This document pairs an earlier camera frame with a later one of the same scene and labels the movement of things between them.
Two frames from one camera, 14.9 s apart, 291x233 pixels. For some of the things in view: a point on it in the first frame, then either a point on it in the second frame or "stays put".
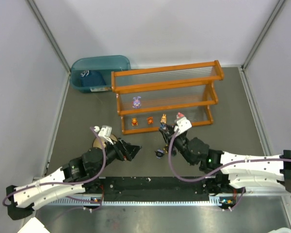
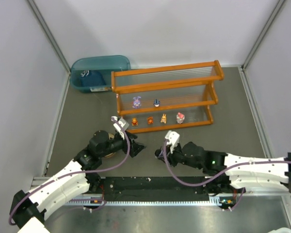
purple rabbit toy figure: x=136 y=102 stays put
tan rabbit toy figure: x=164 y=118 stays put
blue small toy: x=163 y=126 to x=156 y=103
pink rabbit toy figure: x=179 y=115 stays put
